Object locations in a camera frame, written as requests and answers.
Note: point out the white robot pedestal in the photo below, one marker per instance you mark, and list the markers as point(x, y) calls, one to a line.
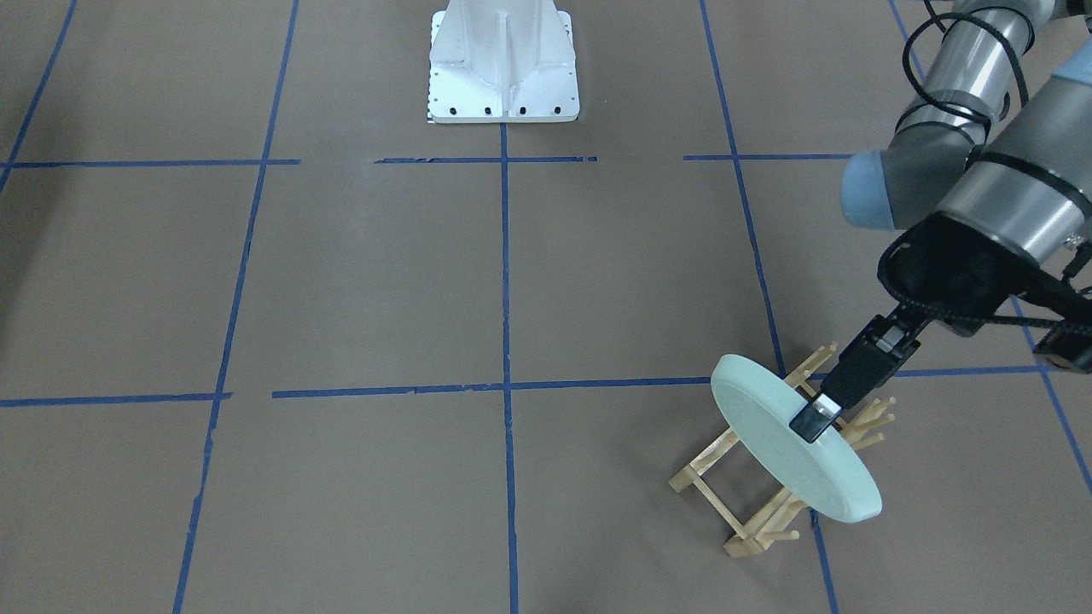
point(502, 61)

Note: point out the light green plate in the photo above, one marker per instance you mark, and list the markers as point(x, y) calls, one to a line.
point(827, 475)

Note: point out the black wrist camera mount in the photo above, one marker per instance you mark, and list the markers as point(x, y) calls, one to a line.
point(1065, 350)

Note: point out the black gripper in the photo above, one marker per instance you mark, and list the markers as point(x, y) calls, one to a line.
point(949, 266)

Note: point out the wooden dish rack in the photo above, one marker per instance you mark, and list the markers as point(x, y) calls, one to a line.
point(758, 510)

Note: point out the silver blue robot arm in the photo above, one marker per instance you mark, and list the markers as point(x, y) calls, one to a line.
point(988, 186)

